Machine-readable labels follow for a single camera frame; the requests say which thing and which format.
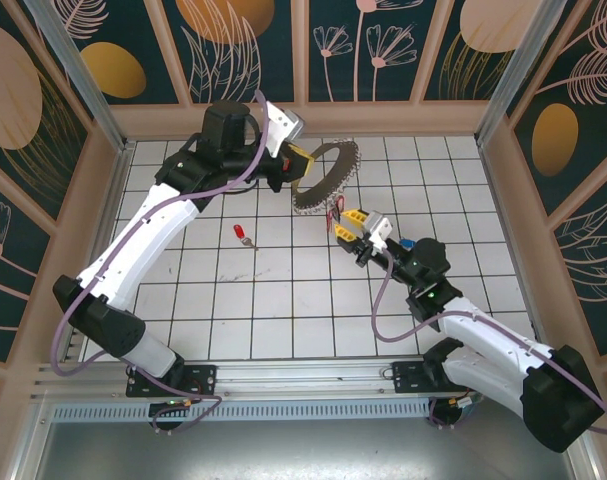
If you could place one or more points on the bunch of silver keyrings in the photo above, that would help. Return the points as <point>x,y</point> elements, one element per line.
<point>310,202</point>

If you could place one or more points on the blue key fob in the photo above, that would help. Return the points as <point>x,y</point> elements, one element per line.
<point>408,244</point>

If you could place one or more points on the red key fob with key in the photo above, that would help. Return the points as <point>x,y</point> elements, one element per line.
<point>239,231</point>

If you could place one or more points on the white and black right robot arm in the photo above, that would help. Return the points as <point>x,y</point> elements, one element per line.
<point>483,330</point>

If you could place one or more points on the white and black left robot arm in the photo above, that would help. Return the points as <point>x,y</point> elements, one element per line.
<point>143,235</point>

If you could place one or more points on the grey metal sheet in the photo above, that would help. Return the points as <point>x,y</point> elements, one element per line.
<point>303,455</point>

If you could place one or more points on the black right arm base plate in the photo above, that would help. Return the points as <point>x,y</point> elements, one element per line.
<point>408,377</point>

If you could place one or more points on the aluminium mounting rail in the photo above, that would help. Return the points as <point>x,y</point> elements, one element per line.
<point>308,380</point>

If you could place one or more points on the aluminium corner post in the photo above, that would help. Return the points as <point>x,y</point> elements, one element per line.
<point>515,70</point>
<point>80,70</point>

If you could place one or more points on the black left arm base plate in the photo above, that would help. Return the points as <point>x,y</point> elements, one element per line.
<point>203,380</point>

